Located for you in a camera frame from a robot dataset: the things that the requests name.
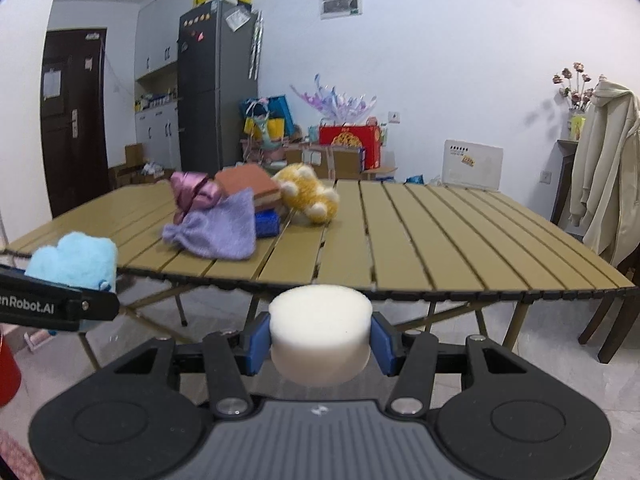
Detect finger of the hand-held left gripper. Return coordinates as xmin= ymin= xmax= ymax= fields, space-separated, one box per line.
xmin=80 ymin=282 xmax=121 ymax=333

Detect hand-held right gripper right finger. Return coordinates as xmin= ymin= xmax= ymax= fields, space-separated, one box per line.
xmin=370 ymin=312 xmax=546 ymax=417

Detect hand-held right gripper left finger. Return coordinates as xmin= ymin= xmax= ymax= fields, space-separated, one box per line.
xmin=95 ymin=312 xmax=274 ymax=419

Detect cyan plush toy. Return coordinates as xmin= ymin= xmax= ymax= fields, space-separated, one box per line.
xmin=24 ymin=231 xmax=119 ymax=295

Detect white round foam block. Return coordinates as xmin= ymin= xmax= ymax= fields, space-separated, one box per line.
xmin=268 ymin=284 xmax=374 ymax=388

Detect lavender knit pouch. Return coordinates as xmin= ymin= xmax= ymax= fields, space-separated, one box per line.
xmin=162 ymin=187 xmax=259 ymax=261

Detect small blue box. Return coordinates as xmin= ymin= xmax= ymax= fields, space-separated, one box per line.
xmin=255 ymin=208 xmax=282 ymax=239

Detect mauve satin cloth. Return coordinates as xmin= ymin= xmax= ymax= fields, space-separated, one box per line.
xmin=170 ymin=171 xmax=222 ymax=224

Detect yellow plush toy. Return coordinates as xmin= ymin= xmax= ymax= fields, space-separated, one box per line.
xmin=272 ymin=162 xmax=342 ymax=225

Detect red and yellow sponge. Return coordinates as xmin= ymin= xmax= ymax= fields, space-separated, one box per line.
xmin=215 ymin=165 xmax=282 ymax=210

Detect red plastic bucket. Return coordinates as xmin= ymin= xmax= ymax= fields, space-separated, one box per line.
xmin=0 ymin=325 xmax=22 ymax=409

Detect tan slatted folding table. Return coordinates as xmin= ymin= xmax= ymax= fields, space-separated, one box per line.
xmin=0 ymin=177 xmax=638 ymax=372

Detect open cardboard box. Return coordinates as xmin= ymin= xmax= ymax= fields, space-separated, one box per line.
xmin=110 ymin=161 xmax=177 ymax=190

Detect pink fluffy rug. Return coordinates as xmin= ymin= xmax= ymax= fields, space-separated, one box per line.
xmin=0 ymin=430 xmax=38 ymax=480

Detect taped cardboard box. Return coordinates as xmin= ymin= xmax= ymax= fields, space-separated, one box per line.
xmin=285 ymin=145 xmax=364 ymax=180

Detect dark brown door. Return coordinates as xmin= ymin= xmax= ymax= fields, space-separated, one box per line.
xmin=41 ymin=28 xmax=110 ymax=217

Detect pink plastic basket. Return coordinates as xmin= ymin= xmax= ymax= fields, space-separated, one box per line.
xmin=242 ymin=137 xmax=289 ymax=164

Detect red gift box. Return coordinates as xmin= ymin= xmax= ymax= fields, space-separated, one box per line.
xmin=318 ymin=124 xmax=384 ymax=171

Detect white panel heater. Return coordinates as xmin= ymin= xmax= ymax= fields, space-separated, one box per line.
xmin=442 ymin=139 xmax=505 ymax=192

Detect yellow paper bag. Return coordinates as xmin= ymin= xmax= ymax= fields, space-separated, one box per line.
xmin=244 ymin=117 xmax=287 ymax=141

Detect row of small bottles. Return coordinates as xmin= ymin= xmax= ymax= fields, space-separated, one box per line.
xmin=135 ymin=91 xmax=179 ymax=111

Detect blue gift bag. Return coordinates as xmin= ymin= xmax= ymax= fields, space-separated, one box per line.
xmin=240 ymin=96 xmax=294 ymax=141

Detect dark wooden chair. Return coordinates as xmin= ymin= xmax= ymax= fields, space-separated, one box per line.
xmin=580 ymin=255 xmax=640 ymax=365

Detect iridescent flower bouquet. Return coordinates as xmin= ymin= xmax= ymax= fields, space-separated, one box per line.
xmin=291 ymin=74 xmax=379 ymax=126

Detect grey refrigerator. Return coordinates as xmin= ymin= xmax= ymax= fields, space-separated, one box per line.
xmin=178 ymin=0 xmax=262 ymax=172

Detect dark wooden side table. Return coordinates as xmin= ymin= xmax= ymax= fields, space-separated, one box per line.
xmin=550 ymin=139 xmax=582 ymax=224

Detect white cabinet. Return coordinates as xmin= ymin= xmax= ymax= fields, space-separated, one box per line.
xmin=134 ymin=0 xmax=199 ymax=174

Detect beige jacket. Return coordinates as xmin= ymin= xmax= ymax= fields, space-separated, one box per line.
xmin=568 ymin=76 xmax=640 ymax=267

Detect dried flowers in vase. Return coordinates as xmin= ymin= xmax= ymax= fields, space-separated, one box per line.
xmin=552 ymin=62 xmax=602 ymax=142

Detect silver hanging streamer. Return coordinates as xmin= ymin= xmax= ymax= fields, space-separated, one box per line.
xmin=249 ymin=10 xmax=264 ymax=81

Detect white wall panel box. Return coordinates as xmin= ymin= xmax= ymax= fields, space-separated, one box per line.
xmin=320 ymin=0 xmax=362 ymax=20

